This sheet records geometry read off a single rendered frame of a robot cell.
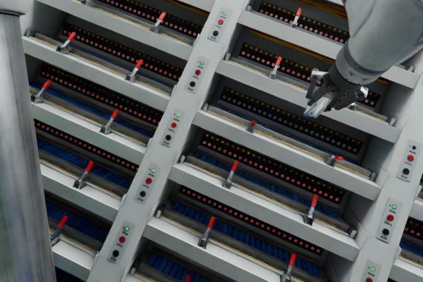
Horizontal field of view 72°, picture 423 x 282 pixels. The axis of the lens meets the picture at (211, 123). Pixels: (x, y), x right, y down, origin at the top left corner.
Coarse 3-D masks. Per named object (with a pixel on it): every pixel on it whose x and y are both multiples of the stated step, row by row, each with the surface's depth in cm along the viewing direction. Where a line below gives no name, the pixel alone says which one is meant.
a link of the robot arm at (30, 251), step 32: (0, 0) 26; (32, 0) 30; (0, 32) 27; (0, 64) 27; (0, 96) 28; (0, 128) 28; (32, 128) 32; (0, 160) 29; (32, 160) 32; (0, 192) 29; (32, 192) 32; (0, 224) 30; (32, 224) 33; (0, 256) 30; (32, 256) 33
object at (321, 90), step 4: (324, 84) 68; (332, 84) 63; (320, 88) 70; (324, 88) 67; (328, 88) 65; (332, 88) 64; (316, 92) 72; (320, 92) 69; (324, 92) 68; (328, 92) 66; (316, 96) 71; (320, 96) 70; (312, 100) 73; (316, 100) 72
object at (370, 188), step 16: (208, 96) 103; (240, 112) 109; (208, 128) 93; (224, 128) 92; (240, 128) 92; (288, 128) 107; (256, 144) 91; (272, 144) 90; (320, 144) 106; (288, 160) 90; (304, 160) 89; (320, 160) 92; (368, 160) 101; (320, 176) 89; (336, 176) 88; (352, 176) 87; (384, 176) 87; (368, 192) 87
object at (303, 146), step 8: (216, 112) 97; (224, 112) 97; (232, 120) 97; (240, 120) 96; (256, 128) 96; (264, 128) 95; (272, 136) 95; (280, 136) 95; (296, 144) 94; (304, 144) 94; (312, 152) 94; (320, 152) 93; (352, 168) 92; (360, 168) 92; (368, 176) 92
